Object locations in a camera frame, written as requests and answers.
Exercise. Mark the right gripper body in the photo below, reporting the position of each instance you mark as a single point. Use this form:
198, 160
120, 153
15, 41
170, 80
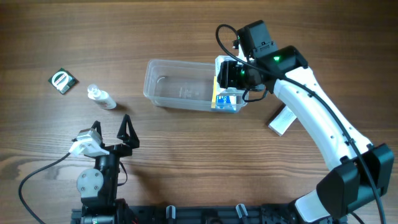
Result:
238, 75

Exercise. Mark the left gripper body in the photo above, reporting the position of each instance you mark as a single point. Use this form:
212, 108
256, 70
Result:
119, 150

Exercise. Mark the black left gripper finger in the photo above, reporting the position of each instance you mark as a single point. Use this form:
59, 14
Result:
97, 127
127, 133

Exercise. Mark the blue VapoDrops box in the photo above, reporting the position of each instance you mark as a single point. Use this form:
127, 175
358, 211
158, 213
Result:
226, 100

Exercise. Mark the green Zam-Buk ointment box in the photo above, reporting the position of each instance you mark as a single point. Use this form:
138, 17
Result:
62, 81

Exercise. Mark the white green medicine box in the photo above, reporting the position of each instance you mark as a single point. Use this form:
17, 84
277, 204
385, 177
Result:
282, 121

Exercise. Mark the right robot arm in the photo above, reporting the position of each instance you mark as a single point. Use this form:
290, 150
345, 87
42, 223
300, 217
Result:
359, 171

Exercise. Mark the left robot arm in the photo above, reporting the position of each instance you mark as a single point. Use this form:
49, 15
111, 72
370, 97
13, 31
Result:
98, 186

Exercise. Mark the clear plastic container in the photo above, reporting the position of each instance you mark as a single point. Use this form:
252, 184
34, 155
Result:
180, 84

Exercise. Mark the white calamine lotion bottle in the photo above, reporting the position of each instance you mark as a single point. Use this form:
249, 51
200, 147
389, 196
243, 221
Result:
100, 97

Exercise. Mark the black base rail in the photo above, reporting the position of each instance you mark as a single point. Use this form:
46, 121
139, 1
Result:
187, 215

